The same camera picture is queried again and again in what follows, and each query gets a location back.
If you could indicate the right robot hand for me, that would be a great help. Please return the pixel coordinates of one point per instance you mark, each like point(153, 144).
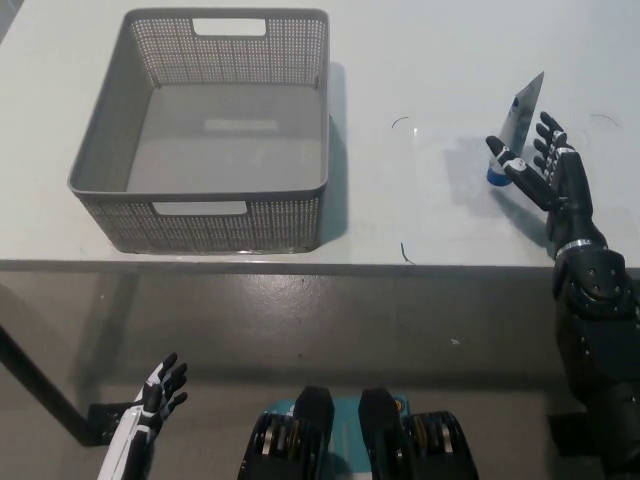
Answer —
point(570, 200)

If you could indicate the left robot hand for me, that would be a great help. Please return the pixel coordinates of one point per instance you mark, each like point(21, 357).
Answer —
point(147, 405)

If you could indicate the white shampoo tube blue cap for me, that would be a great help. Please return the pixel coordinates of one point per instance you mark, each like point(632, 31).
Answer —
point(522, 115)

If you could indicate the black table leg with plate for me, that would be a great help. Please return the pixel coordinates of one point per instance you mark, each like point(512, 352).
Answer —
point(40, 383)
point(560, 435)

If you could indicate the robot body black teal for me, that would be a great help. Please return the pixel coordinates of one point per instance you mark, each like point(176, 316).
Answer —
point(375, 430)

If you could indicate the grey perforated plastic basket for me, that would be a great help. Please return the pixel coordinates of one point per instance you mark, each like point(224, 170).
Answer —
point(225, 150)

